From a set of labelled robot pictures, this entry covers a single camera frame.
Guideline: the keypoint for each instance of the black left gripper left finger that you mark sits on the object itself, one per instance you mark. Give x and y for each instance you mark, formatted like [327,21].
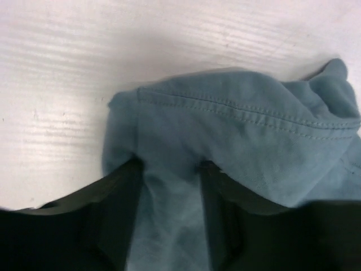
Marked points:
[90,229]

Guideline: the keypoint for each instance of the teal blue t shirt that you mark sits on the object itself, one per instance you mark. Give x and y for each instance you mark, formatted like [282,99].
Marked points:
[291,143]

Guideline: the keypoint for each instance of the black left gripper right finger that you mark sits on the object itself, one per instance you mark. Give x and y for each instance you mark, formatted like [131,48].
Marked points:
[245,231]

